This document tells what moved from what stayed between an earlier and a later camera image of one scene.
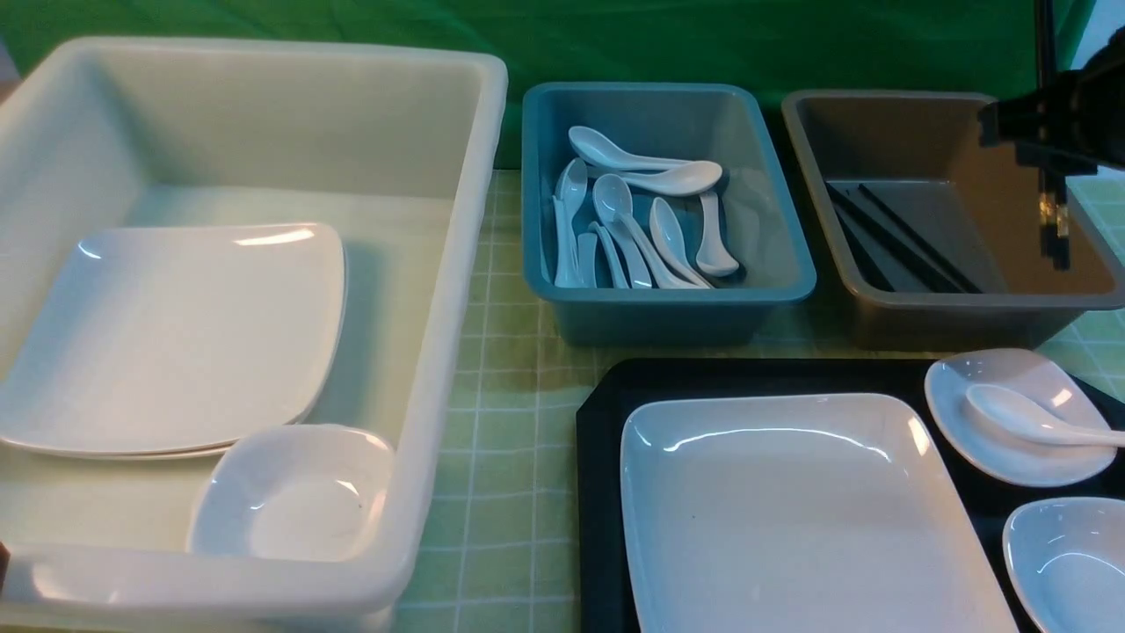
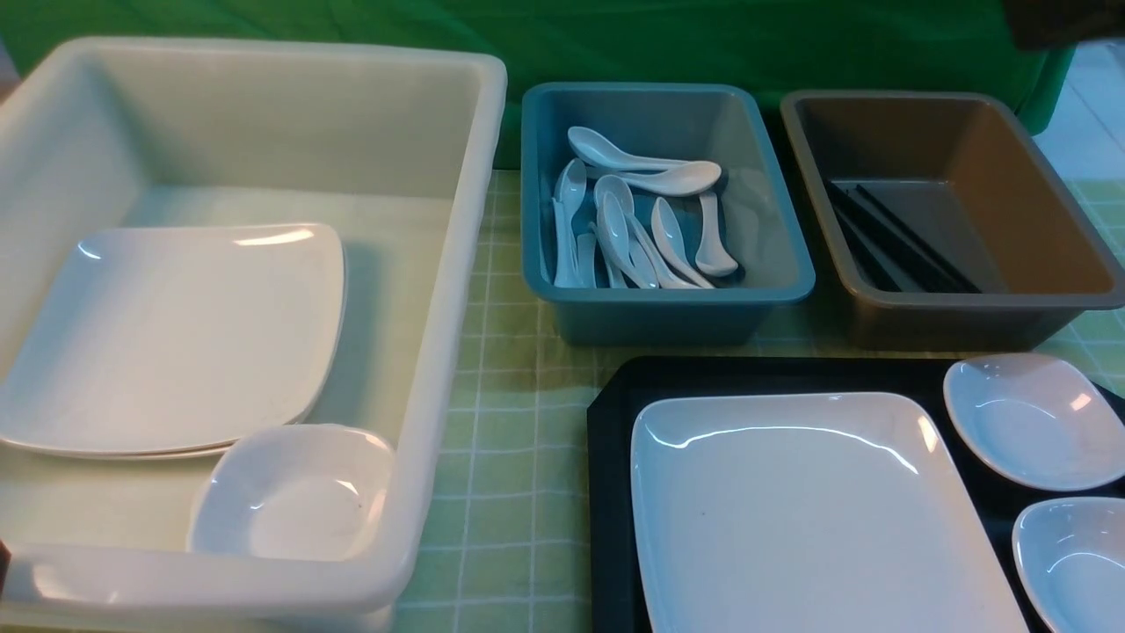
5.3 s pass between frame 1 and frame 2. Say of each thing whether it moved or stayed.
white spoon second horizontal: stayed
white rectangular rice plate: stayed
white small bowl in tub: stayed
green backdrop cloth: stayed
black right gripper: moved
